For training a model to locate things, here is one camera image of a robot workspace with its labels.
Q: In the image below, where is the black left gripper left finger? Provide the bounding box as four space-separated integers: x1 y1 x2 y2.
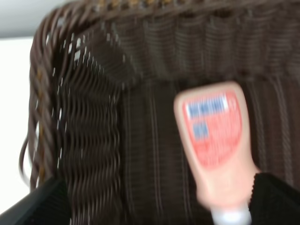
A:
0 178 71 225

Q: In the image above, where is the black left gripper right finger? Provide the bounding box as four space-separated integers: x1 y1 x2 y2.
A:
249 173 300 225

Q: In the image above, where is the pink tube bottle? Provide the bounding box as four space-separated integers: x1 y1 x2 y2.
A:
173 82 259 225

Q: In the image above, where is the dark brown wicker basket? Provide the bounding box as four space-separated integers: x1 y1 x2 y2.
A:
19 0 300 225

